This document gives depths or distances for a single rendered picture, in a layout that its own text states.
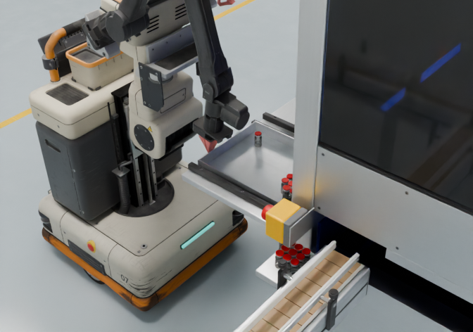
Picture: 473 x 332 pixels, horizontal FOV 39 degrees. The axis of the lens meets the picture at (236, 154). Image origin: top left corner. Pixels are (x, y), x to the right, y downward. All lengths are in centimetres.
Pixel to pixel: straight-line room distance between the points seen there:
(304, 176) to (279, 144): 49
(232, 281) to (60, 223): 74
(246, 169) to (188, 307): 95
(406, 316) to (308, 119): 51
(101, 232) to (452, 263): 157
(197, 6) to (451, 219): 79
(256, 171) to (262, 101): 199
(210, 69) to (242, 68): 249
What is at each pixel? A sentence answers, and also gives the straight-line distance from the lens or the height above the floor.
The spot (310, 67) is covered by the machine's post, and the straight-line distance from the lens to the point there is 137.
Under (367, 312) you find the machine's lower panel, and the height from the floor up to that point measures 78.
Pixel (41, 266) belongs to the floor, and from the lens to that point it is 298.
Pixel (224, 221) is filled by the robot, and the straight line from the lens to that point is 273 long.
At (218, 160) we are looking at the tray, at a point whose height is 88.
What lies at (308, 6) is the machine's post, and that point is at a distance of 132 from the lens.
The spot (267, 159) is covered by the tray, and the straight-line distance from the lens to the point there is 194.
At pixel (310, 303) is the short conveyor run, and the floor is 97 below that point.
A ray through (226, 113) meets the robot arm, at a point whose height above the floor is 109.
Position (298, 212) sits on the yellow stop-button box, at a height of 103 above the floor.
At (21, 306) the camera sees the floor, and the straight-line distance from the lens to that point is 285.
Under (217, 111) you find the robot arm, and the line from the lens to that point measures 180.
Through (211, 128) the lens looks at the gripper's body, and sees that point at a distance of 184.
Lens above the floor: 205
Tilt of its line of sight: 37 degrees down
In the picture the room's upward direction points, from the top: 1 degrees counter-clockwise
